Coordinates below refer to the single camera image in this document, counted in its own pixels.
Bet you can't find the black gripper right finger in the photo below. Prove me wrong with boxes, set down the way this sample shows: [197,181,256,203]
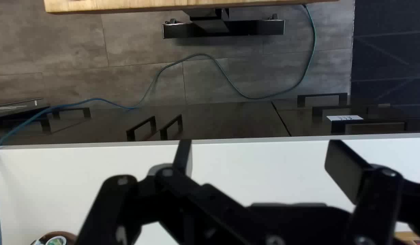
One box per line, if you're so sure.
[325,139,420,245]

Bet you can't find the dark lower cabinet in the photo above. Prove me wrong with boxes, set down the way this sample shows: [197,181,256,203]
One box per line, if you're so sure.
[0,100,420,147]

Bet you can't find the blue cable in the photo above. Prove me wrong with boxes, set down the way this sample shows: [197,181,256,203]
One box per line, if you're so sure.
[0,4,320,245]

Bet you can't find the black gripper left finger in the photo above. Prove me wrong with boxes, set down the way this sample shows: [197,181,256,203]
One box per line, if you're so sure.
[76,138,267,245]

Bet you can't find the white label sticker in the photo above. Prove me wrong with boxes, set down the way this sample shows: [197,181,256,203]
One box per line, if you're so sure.
[327,115,365,123]

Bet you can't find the light wooden table top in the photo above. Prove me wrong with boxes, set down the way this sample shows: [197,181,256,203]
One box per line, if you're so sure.
[43,0,339,14]

